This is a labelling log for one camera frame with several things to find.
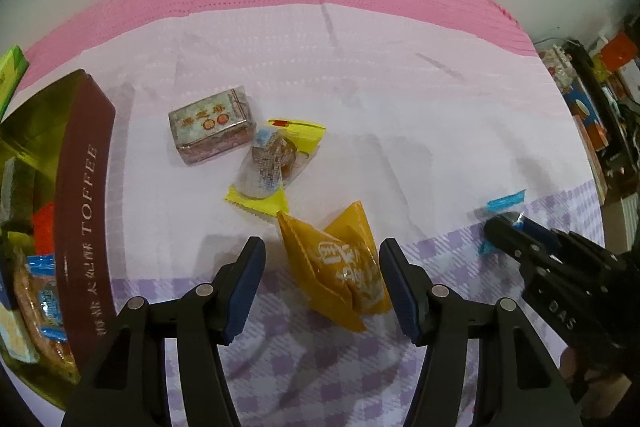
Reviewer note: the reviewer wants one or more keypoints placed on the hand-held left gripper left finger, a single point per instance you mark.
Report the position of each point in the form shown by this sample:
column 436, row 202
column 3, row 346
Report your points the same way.
column 245, row 287

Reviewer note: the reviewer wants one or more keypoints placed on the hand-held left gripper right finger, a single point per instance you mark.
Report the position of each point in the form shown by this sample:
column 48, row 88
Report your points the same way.
column 400, row 287

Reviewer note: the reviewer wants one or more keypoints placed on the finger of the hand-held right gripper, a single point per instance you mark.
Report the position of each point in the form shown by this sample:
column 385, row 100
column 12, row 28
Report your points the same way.
column 505, row 234
column 555, row 242

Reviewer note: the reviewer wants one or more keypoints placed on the blue candy wrapper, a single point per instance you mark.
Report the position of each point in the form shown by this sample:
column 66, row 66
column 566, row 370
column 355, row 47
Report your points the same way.
column 505, row 203

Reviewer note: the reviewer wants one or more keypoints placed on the orange-yellow snack packet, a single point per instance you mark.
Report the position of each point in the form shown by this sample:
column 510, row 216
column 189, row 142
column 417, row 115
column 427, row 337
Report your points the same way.
column 335, row 267

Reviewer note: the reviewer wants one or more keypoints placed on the maroon tin box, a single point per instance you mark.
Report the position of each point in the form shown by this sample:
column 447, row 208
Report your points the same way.
column 80, row 207

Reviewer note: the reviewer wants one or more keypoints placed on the orange-red snack packet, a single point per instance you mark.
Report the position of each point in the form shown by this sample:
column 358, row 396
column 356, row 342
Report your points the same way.
column 44, row 227

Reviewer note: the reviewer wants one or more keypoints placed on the person's right hand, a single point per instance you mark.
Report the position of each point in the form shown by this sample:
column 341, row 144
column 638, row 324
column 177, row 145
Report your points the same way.
column 569, row 363

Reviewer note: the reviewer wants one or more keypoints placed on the cluttered shelf of goods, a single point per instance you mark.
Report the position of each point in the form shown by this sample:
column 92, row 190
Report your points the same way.
column 620, row 147

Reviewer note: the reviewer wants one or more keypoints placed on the clear wrapped brown snack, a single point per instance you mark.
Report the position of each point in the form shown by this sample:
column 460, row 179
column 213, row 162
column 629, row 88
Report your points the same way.
column 270, row 162

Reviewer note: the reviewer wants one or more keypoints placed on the blue orange printed box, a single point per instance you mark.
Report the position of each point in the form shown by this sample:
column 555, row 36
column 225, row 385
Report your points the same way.
column 587, row 117

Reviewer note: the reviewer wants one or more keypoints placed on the yellow flat snack packet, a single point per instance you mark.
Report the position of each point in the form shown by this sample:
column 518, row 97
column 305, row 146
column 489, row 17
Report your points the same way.
column 300, row 134

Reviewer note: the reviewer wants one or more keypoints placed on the silver brown snack packet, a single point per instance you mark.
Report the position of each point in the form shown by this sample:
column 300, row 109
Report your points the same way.
column 210, row 127

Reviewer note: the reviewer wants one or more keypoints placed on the blue-trimmed biscuit packet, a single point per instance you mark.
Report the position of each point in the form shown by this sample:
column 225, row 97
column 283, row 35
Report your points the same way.
column 35, row 307

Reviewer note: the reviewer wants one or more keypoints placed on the pale green snack packet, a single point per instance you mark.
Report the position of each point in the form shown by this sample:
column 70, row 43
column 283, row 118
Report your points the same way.
column 15, row 337

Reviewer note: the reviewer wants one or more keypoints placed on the green tissue pack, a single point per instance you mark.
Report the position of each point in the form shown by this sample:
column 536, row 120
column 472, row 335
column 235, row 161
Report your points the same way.
column 10, row 72

